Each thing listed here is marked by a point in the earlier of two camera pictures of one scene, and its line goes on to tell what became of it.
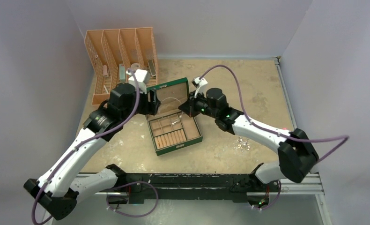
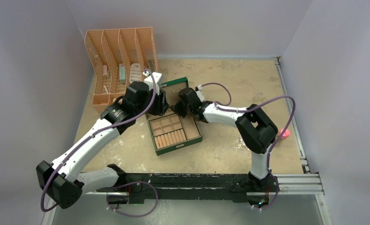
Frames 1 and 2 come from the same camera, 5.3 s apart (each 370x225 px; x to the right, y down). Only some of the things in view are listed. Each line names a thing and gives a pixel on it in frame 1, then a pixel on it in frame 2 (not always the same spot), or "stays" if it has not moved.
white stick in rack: (106, 89) stays
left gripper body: (144, 107) → (157, 106)
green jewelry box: (171, 128) stays
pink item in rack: (105, 71) stays
